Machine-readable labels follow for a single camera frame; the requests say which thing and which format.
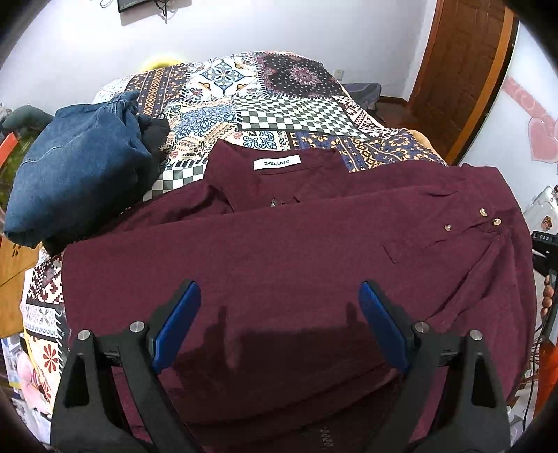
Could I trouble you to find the dark blue cloth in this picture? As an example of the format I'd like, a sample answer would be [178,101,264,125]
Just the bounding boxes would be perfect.
[346,82,382,109]

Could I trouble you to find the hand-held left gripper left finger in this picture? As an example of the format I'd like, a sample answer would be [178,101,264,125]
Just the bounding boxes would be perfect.
[50,280,205,453]

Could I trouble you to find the pink printed cloth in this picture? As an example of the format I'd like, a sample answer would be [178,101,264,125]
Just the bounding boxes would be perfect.
[13,353,53,414]

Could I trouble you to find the maroon button shirt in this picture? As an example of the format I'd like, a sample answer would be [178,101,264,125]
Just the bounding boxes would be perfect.
[61,140,538,453]

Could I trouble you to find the black garment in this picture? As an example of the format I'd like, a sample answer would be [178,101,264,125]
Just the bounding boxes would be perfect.
[41,114,172,258]

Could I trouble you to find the brown wooden door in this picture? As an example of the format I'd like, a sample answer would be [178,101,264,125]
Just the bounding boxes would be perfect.
[410,0,519,164]

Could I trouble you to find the orange flat box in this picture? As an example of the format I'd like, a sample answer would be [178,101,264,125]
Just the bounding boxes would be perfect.
[0,133,20,168]

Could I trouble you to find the blue denim jacket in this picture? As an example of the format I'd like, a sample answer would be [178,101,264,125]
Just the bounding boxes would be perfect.
[4,91,164,249]

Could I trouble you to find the bamboo lap desk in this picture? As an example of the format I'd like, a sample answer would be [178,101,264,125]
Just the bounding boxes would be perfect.
[0,235,42,338]

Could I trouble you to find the patchwork patterned bedspread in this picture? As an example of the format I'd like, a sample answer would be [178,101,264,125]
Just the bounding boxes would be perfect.
[20,51,450,358]

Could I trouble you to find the black cable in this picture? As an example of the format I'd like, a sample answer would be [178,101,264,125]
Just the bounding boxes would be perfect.
[154,0,193,22]

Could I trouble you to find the person's right hand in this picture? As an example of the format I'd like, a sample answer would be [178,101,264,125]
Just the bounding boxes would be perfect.
[541,274,558,321]

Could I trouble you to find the yellow round cushion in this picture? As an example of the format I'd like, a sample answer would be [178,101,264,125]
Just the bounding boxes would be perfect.
[138,54,180,70]

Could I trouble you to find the orange pole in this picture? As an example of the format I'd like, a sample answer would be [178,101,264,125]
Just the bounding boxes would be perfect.
[534,340,558,414]

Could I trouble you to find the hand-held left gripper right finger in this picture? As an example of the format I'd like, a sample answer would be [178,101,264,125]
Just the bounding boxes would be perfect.
[358,280,511,453]

